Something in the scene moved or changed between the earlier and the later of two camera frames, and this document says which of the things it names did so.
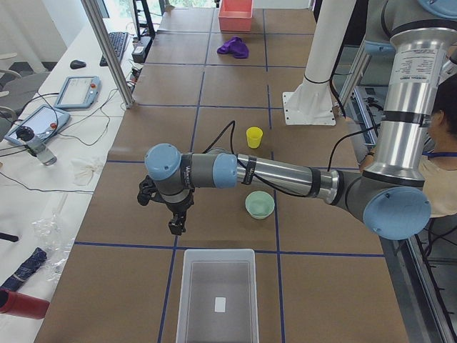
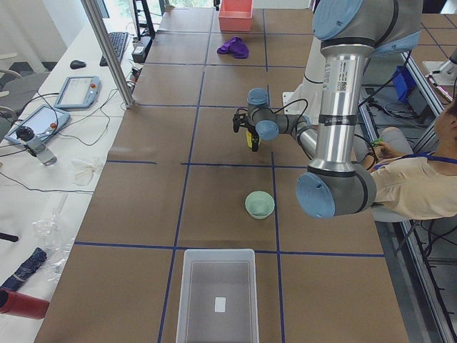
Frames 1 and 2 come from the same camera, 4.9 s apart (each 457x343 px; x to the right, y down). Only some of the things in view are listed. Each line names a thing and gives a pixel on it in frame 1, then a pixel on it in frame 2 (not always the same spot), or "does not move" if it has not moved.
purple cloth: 235,46 does not move
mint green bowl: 259,204 does not move
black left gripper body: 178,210 to 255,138
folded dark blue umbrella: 36,259 does not move
